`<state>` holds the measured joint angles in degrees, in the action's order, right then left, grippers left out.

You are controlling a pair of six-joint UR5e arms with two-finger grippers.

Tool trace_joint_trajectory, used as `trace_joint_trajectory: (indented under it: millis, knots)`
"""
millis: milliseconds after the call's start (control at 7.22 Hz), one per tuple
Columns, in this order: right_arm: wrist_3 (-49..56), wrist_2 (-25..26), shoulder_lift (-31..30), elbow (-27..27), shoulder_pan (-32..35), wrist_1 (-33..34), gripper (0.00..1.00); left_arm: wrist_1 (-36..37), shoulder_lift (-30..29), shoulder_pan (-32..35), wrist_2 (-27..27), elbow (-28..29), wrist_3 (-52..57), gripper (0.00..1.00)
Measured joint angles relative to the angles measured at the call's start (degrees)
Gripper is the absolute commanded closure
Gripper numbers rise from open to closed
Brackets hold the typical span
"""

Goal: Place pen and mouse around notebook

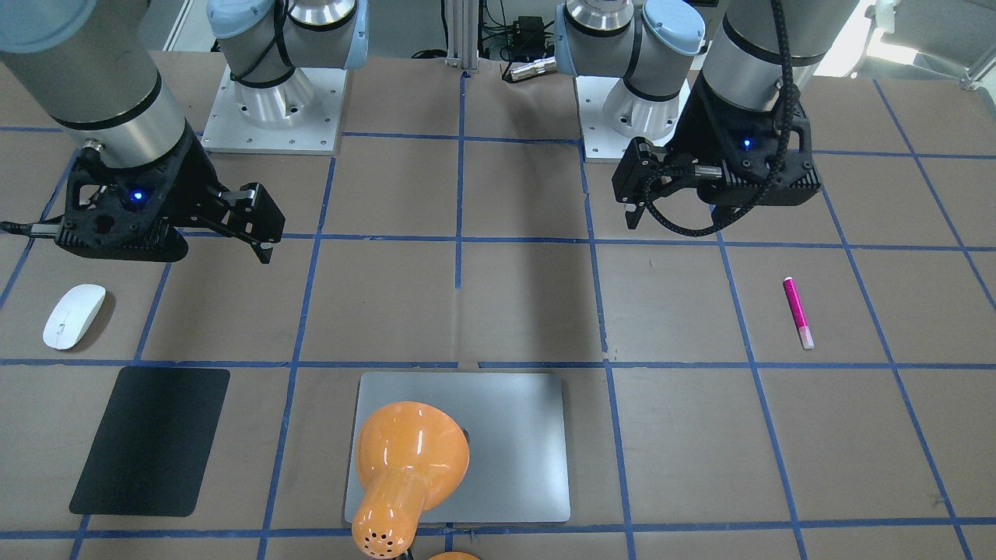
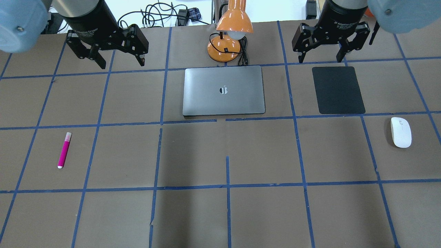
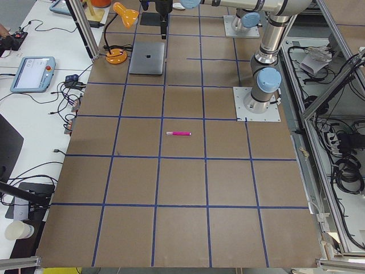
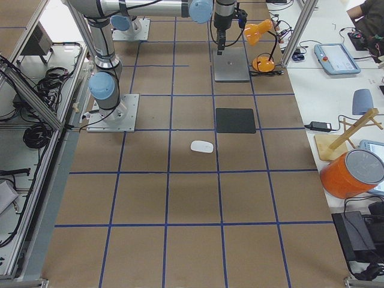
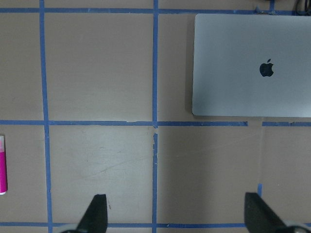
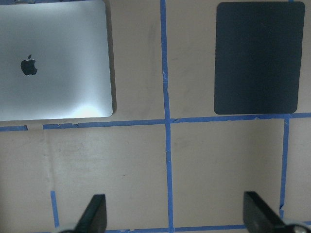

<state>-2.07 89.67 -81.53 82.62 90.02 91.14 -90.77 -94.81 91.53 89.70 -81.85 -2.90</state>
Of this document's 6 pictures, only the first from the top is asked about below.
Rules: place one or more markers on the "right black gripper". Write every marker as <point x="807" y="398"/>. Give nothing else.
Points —
<point x="192" y="184"/>

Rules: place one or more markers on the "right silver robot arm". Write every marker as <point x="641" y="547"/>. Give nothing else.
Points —
<point x="87" y="69"/>

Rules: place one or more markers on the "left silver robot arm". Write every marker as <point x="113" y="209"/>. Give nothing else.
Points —
<point x="762" y="53"/>

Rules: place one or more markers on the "white computer mouse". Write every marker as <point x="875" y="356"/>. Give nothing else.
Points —
<point x="72" y="316"/>

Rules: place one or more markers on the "silver closed notebook laptop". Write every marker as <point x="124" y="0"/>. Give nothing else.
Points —
<point x="518" y="468"/>

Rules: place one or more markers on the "orange desk lamp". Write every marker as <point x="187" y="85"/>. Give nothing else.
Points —
<point x="411" y="458"/>

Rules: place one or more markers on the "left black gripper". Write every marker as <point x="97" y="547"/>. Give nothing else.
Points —
<point x="695" y="134"/>

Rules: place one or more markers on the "pink pen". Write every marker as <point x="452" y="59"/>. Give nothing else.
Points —
<point x="798" y="313"/>

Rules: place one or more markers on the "black mousepad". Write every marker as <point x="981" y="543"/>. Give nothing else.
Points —
<point x="152" y="447"/>

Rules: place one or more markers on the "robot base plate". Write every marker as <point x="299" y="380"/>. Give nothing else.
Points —
<point x="299" y="117"/>
<point x="607" y="128"/>

